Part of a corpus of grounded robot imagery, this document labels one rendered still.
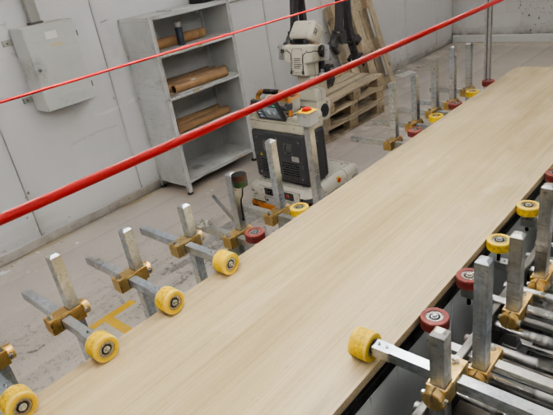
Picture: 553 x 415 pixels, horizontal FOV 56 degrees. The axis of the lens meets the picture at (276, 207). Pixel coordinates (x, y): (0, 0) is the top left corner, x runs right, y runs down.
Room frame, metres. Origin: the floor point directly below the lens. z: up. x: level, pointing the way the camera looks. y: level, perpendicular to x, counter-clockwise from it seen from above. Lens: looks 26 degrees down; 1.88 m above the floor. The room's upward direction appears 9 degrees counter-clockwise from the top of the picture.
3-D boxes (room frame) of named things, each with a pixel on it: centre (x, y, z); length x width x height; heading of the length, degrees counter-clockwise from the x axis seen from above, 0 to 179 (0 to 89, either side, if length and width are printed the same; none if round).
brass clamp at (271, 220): (2.10, 0.00, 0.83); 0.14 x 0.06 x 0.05; 135
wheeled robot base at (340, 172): (3.87, -0.26, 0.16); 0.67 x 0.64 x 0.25; 134
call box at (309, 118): (2.30, -0.20, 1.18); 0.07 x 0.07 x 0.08; 45
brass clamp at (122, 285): (1.58, 0.53, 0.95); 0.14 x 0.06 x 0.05; 135
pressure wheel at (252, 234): (1.83, 0.10, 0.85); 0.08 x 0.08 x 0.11
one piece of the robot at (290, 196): (3.63, -0.04, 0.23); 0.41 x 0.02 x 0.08; 44
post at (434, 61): (3.17, -1.09, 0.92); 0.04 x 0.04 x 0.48; 45
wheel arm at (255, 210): (2.13, 0.04, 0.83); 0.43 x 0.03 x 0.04; 45
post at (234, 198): (1.94, 0.16, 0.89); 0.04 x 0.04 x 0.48; 45
